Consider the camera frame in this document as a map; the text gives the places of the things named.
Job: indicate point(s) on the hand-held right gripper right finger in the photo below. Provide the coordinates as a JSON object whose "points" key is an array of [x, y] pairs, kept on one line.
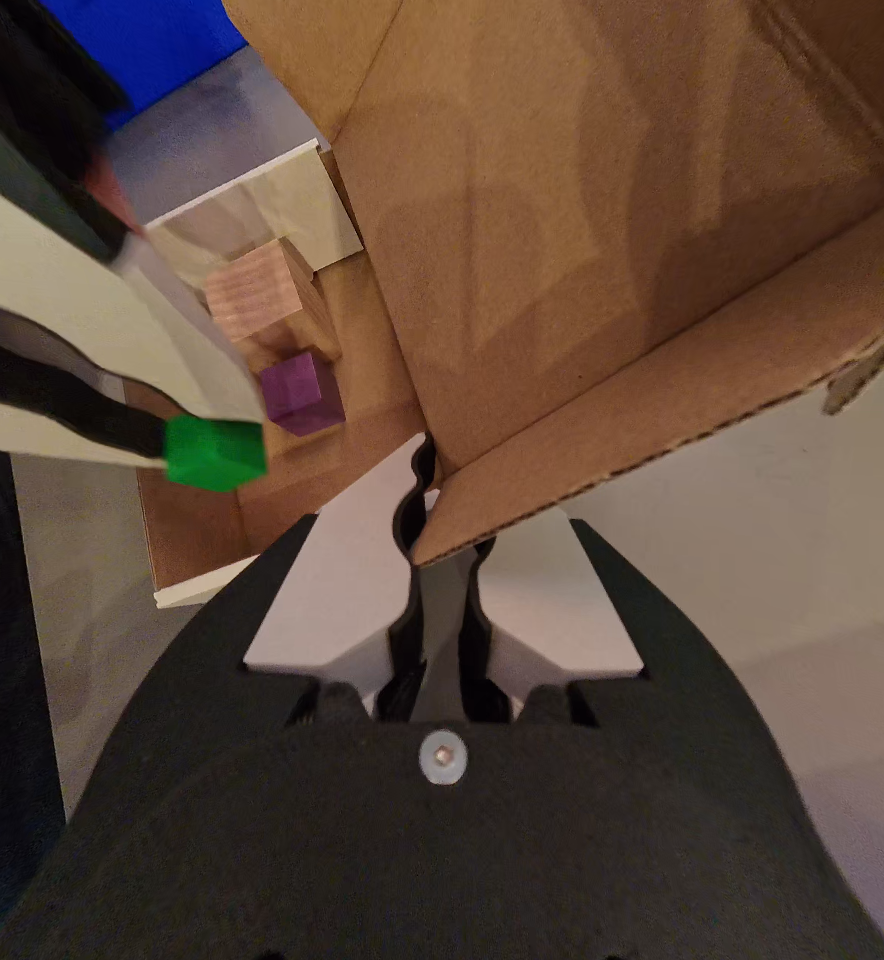
{"points": [[562, 615]]}

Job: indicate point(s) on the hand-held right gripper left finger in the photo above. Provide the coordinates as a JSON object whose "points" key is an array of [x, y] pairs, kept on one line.
{"points": [[329, 600]]}

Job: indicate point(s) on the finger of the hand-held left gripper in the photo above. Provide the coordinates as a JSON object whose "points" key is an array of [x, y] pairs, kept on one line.
{"points": [[74, 300], [51, 435]]}

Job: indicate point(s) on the blue plastic bin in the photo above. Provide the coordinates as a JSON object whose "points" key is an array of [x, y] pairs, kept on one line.
{"points": [[149, 45]]}

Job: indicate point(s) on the green wooden cube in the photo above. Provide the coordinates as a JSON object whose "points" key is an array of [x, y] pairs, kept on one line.
{"points": [[213, 454]]}

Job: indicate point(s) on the large natural wooden cube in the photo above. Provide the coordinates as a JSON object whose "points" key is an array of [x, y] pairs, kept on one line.
{"points": [[250, 292]]}

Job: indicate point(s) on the purple wooden cube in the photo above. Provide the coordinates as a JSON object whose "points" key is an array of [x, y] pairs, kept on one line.
{"points": [[299, 390]]}

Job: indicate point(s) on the white cardboard box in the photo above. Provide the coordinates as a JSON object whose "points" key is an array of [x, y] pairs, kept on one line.
{"points": [[599, 225]]}

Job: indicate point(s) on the person's left hand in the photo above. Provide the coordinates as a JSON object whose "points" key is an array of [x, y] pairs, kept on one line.
{"points": [[111, 191]]}

